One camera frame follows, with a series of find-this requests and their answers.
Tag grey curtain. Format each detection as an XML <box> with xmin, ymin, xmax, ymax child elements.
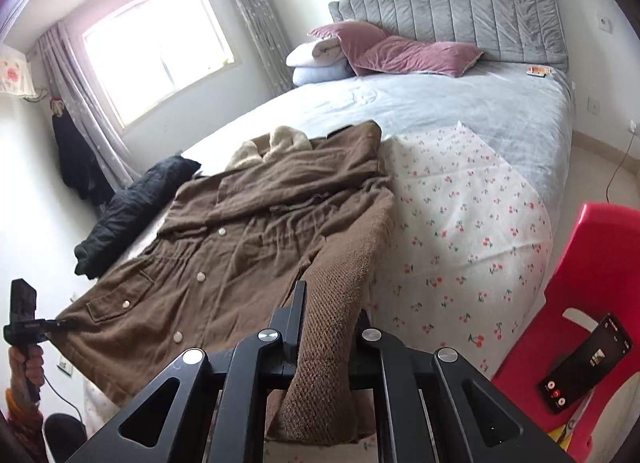
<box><xmin>234</xmin><ymin>0</ymin><xmax>294</xmax><ymax>96</ymax></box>
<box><xmin>37</xmin><ymin>22</ymin><xmax>141</xmax><ymax>191</ymax></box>

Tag black smartphone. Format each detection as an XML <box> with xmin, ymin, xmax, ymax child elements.
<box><xmin>538</xmin><ymin>313</ymin><xmax>632</xmax><ymax>414</ymax></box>

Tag grey curtain right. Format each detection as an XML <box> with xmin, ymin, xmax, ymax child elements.
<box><xmin>234</xmin><ymin>0</ymin><xmax>294</xmax><ymax>96</ymax></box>

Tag grey padded headboard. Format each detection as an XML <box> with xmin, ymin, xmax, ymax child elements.
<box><xmin>329</xmin><ymin>0</ymin><xmax>568</xmax><ymax>73</ymax></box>

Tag grey curtain left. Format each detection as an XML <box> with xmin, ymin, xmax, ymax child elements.
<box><xmin>37</xmin><ymin>22</ymin><xmax>141</xmax><ymax>191</ymax></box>

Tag cherry print white cloth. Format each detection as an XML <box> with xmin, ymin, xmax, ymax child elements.
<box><xmin>81</xmin><ymin>120</ymin><xmax>554</xmax><ymax>463</ymax></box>

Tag brown coat with fur collar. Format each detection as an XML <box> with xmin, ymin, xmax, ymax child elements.
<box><xmin>51</xmin><ymin>120</ymin><xmax>395</xmax><ymax>446</ymax></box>

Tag bright window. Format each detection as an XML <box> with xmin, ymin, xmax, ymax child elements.
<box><xmin>82</xmin><ymin>0</ymin><xmax>235</xmax><ymax>128</ymax></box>

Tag folded light blue blanket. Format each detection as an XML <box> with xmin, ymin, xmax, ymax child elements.
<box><xmin>292</xmin><ymin>59</ymin><xmax>355</xmax><ymax>87</ymax></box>

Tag red plastic chair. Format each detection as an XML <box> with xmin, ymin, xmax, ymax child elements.
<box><xmin>492</xmin><ymin>203</ymin><xmax>639</xmax><ymax>462</ymax></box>

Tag small orange packet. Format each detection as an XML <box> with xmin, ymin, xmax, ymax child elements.
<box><xmin>526</xmin><ymin>66</ymin><xmax>551</xmax><ymax>78</ymax></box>

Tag pink velvet pillow back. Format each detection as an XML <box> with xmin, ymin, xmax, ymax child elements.
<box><xmin>309</xmin><ymin>20</ymin><xmax>388</xmax><ymax>77</ymax></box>

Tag black cable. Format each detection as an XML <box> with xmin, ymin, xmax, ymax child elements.
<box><xmin>41</xmin><ymin>374</ymin><xmax>87</xmax><ymax>424</ymax></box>

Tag grey bed sheet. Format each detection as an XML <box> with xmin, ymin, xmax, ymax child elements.
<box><xmin>184</xmin><ymin>63</ymin><xmax>573</xmax><ymax>227</ymax></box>

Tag folded white blanket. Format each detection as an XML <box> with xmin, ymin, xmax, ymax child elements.
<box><xmin>285</xmin><ymin>37</ymin><xmax>345</xmax><ymax>67</ymax></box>

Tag hanging black clothes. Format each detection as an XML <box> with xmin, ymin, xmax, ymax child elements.
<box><xmin>52</xmin><ymin>110</ymin><xmax>114</xmax><ymax>207</ymax></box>

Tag person left hand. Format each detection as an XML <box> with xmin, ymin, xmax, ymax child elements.
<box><xmin>9</xmin><ymin>345</ymin><xmax>44</xmax><ymax>412</ymax></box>

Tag pink velvet pillow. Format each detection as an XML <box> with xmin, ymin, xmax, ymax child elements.
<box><xmin>309</xmin><ymin>20</ymin><xmax>388</xmax><ymax>77</ymax></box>
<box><xmin>352</xmin><ymin>36</ymin><xmax>484</xmax><ymax>78</ymax></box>

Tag black quilted jacket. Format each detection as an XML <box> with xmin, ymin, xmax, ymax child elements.
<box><xmin>74</xmin><ymin>155</ymin><xmax>201</xmax><ymax>280</ymax></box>

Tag pink velvet pillow front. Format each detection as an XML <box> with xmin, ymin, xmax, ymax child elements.
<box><xmin>352</xmin><ymin>36</ymin><xmax>484</xmax><ymax>78</ymax></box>

